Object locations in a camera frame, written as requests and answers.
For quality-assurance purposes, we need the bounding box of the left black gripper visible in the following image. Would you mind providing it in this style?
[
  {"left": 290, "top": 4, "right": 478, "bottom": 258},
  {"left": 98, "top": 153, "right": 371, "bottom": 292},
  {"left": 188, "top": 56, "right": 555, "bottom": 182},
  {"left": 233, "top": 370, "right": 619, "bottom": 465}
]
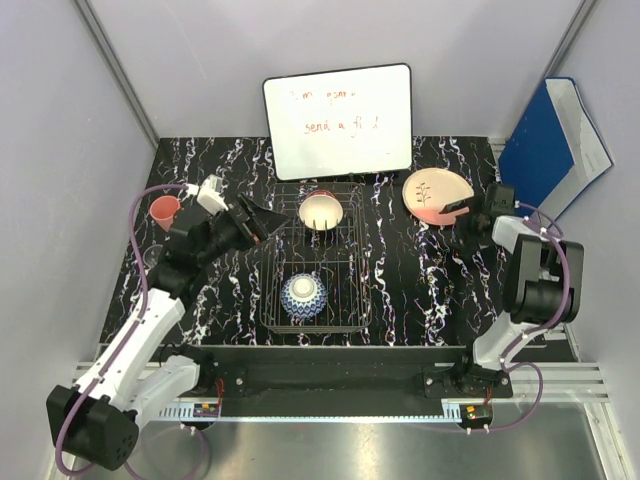
[{"left": 197, "top": 193, "right": 290, "bottom": 266}]

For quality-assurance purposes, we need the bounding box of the blue folder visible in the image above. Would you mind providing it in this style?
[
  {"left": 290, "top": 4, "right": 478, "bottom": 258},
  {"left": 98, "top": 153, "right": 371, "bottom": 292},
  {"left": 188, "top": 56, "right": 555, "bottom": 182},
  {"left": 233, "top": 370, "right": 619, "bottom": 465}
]
[{"left": 498, "top": 77, "right": 614, "bottom": 219}]

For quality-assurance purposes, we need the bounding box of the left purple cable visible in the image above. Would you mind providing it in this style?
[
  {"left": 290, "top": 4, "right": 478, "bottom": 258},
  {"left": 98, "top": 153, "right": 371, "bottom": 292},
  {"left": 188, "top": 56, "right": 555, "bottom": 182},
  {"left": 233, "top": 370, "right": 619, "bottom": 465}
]
[{"left": 54, "top": 183, "right": 211, "bottom": 479}]

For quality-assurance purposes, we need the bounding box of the red floral bowl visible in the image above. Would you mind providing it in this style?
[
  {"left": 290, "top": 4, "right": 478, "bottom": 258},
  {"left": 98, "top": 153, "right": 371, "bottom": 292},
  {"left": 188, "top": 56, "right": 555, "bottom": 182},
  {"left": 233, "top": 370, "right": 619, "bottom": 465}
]
[{"left": 298, "top": 190, "right": 344, "bottom": 231}]

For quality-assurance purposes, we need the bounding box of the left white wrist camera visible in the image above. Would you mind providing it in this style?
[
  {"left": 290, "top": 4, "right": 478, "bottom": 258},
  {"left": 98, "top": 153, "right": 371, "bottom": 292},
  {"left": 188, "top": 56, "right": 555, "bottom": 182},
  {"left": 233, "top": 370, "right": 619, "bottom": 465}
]
[{"left": 196, "top": 175, "right": 228, "bottom": 215}]

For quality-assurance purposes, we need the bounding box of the pink plastic cup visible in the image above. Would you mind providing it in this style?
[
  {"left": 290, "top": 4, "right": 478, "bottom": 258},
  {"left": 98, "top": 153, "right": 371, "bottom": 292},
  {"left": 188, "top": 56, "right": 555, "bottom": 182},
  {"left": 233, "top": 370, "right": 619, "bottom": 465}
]
[{"left": 149, "top": 195, "right": 181, "bottom": 232}]

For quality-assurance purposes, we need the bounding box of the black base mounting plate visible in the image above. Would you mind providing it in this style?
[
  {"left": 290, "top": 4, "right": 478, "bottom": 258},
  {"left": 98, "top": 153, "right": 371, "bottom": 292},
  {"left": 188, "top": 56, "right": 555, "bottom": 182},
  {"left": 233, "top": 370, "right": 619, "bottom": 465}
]
[{"left": 149, "top": 342, "right": 516, "bottom": 419}]

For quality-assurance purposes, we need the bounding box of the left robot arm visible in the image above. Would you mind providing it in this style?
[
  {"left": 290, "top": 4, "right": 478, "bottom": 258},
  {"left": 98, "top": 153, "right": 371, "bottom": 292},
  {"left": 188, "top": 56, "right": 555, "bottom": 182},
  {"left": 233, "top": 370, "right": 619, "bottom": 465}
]
[{"left": 46, "top": 194, "right": 289, "bottom": 477}]

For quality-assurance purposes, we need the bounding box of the white slotted cable duct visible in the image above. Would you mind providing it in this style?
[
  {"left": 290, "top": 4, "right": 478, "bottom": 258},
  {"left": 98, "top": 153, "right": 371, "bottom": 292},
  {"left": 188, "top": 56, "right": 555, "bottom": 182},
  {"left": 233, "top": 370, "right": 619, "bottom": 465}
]
[{"left": 156, "top": 402, "right": 220, "bottom": 422}]

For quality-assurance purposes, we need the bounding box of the blue white patterned bowl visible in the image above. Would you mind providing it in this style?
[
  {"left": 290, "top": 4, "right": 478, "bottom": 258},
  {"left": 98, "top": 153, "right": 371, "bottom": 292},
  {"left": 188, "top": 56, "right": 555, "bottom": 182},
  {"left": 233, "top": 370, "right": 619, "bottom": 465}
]
[{"left": 280, "top": 273, "right": 328, "bottom": 322}]

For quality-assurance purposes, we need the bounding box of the clear drinking glass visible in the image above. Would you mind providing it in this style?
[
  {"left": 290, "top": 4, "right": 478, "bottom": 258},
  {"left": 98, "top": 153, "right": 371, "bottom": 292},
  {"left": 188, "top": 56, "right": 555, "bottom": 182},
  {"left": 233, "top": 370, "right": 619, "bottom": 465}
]
[{"left": 142, "top": 244, "right": 162, "bottom": 269}]

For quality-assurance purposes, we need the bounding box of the grey wire dish rack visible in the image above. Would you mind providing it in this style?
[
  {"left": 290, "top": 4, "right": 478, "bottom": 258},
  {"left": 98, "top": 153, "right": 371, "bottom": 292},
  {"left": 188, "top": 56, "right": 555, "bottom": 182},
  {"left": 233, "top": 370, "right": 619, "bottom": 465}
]
[{"left": 260, "top": 183, "right": 372, "bottom": 335}]

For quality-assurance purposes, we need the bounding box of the cream pink plate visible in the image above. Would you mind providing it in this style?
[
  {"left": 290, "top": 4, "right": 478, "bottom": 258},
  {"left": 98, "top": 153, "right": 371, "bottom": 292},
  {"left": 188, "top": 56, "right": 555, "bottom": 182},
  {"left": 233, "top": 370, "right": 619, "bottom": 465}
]
[{"left": 402, "top": 168, "right": 474, "bottom": 226}]

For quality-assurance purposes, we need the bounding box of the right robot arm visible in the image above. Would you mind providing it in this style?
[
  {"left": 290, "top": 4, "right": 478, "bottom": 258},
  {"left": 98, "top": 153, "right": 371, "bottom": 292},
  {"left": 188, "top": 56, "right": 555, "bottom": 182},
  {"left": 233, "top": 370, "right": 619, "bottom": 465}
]
[{"left": 425, "top": 184, "right": 584, "bottom": 398}]

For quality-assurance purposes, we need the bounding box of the white whiteboard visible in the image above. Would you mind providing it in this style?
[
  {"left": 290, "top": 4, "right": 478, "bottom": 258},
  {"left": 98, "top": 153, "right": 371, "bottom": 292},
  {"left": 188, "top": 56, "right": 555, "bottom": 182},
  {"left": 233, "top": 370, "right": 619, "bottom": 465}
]
[{"left": 262, "top": 63, "right": 413, "bottom": 181}]

